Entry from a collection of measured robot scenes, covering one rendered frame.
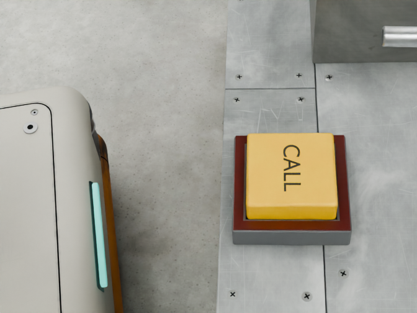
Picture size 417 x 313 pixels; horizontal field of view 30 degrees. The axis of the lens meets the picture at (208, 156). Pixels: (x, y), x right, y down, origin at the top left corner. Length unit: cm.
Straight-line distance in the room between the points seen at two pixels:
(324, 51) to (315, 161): 12
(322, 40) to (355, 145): 9
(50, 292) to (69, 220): 12
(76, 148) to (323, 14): 74
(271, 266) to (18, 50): 136
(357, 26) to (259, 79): 9
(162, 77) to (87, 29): 24
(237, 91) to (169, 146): 97
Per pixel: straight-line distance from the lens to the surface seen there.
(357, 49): 63
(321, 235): 53
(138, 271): 144
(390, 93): 62
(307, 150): 54
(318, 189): 52
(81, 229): 119
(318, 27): 61
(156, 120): 162
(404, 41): 47
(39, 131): 130
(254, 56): 64
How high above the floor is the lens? 127
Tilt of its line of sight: 55 degrees down
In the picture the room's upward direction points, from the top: 7 degrees counter-clockwise
